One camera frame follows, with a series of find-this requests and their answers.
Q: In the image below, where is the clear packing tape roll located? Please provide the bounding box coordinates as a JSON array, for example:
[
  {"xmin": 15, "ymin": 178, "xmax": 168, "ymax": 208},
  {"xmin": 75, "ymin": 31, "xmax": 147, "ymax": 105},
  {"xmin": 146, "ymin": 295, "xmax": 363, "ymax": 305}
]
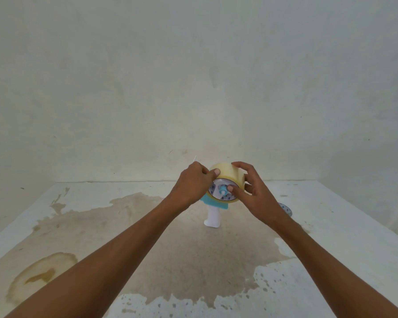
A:
[{"xmin": 207, "ymin": 162, "xmax": 246, "ymax": 204}]

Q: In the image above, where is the person's left forearm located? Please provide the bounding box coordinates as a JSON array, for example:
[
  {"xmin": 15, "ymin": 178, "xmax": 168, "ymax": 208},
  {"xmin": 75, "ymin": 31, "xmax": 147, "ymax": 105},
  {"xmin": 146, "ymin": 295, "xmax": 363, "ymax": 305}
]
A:
[{"xmin": 3, "ymin": 197, "xmax": 188, "ymax": 318}]

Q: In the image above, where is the person's right forearm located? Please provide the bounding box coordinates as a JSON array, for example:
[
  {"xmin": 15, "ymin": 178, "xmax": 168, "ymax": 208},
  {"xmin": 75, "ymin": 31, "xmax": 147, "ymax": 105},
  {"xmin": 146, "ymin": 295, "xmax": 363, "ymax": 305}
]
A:
[{"xmin": 272, "ymin": 213, "xmax": 398, "ymax": 318}]

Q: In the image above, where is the blue white tape dispenser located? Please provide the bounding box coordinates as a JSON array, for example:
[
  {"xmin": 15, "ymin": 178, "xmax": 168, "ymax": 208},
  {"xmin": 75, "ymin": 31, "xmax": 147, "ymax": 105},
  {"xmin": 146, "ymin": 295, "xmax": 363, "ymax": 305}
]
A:
[{"xmin": 199, "ymin": 185, "xmax": 231, "ymax": 228}]

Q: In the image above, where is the person's right hand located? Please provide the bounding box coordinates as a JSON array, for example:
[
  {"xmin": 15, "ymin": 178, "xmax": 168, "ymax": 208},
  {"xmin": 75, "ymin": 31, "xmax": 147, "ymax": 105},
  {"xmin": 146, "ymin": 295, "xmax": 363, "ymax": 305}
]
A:
[{"xmin": 228, "ymin": 161, "xmax": 287, "ymax": 227}]

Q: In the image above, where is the person's left hand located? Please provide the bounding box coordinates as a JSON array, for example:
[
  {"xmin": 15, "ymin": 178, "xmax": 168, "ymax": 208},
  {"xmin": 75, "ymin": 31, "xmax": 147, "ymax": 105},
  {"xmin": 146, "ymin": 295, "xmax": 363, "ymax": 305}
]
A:
[{"xmin": 168, "ymin": 161, "xmax": 221, "ymax": 208}]

